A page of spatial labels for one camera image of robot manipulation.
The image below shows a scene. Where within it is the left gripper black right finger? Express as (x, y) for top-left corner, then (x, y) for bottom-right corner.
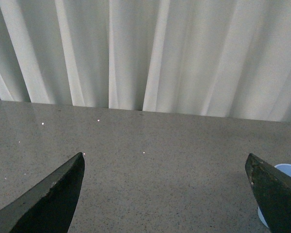
(245, 153), (291, 233)

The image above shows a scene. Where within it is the white curtain left panel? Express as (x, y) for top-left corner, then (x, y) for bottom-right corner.
(0, 0), (291, 122)

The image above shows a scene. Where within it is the light blue cup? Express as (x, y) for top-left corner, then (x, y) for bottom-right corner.
(258, 164), (291, 228)

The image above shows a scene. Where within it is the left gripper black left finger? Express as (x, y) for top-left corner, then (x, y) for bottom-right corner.
(0, 152), (85, 233)

